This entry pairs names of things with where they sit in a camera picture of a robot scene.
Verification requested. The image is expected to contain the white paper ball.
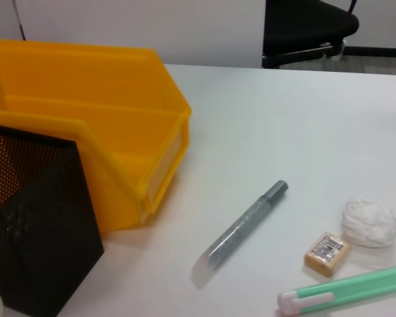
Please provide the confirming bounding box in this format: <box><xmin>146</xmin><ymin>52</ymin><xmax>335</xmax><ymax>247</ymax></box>
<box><xmin>341</xmin><ymin>194</ymin><xmax>396</xmax><ymax>248</ymax></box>

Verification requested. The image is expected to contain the grey glitter marker pen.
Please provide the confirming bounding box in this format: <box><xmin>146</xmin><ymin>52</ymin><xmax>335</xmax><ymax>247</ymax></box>
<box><xmin>191</xmin><ymin>179</ymin><xmax>290</xmax><ymax>290</ymax></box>

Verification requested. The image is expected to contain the beige eraser with barcode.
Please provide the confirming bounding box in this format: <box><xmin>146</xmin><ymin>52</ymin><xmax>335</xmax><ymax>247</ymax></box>
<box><xmin>304</xmin><ymin>231</ymin><xmax>352</xmax><ymax>278</ymax></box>

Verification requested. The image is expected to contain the black mesh pen holder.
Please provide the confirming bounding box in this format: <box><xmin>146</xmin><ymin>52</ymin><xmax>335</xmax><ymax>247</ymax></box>
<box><xmin>0</xmin><ymin>124</ymin><xmax>106</xmax><ymax>317</ymax></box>

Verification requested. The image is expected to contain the mint green pen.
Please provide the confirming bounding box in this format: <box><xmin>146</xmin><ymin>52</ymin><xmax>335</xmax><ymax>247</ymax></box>
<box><xmin>277</xmin><ymin>263</ymin><xmax>396</xmax><ymax>316</ymax></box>

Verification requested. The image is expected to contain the yellow plastic storage bin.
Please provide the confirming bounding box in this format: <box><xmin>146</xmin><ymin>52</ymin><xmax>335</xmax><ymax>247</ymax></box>
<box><xmin>0</xmin><ymin>38</ymin><xmax>193</xmax><ymax>230</ymax></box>

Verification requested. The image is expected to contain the black office chair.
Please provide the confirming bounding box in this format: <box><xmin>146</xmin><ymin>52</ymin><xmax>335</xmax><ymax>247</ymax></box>
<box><xmin>261</xmin><ymin>0</ymin><xmax>360</xmax><ymax>69</ymax></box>

